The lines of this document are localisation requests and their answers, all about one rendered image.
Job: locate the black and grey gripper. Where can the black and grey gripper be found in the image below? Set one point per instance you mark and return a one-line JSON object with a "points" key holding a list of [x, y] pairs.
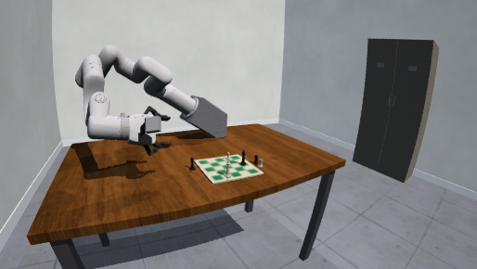
{"points": [[135, 137]]}

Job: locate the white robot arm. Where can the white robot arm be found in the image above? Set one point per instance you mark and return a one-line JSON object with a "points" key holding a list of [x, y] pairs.
{"points": [[101, 124]]}

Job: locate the green and white chessboard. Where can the green and white chessboard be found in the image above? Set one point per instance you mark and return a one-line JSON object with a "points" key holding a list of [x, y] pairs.
{"points": [[215, 169]]}

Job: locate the white chess king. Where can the white chess king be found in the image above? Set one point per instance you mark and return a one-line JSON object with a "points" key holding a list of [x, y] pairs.
{"points": [[227, 175]]}

